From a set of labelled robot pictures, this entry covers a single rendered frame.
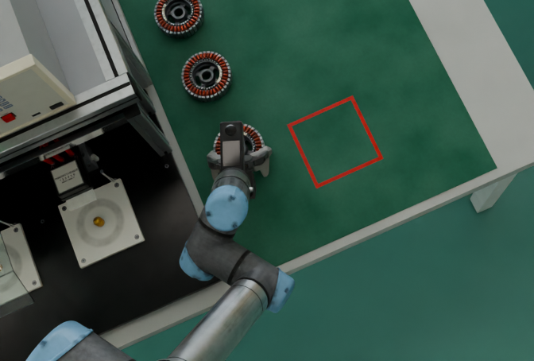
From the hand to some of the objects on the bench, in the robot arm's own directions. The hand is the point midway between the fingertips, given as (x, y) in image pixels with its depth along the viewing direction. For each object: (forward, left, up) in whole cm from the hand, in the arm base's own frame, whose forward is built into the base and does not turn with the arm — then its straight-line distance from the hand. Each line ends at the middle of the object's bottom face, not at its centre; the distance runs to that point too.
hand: (239, 149), depth 186 cm
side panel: (+36, +16, -2) cm, 40 cm away
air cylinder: (+9, +35, -1) cm, 36 cm away
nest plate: (-6, +34, -1) cm, 34 cm away
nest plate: (-7, +58, -2) cm, 58 cm away
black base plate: (-5, +46, -4) cm, 46 cm away
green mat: (+21, -17, -1) cm, 27 cm away
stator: (+18, +2, -1) cm, 19 cm away
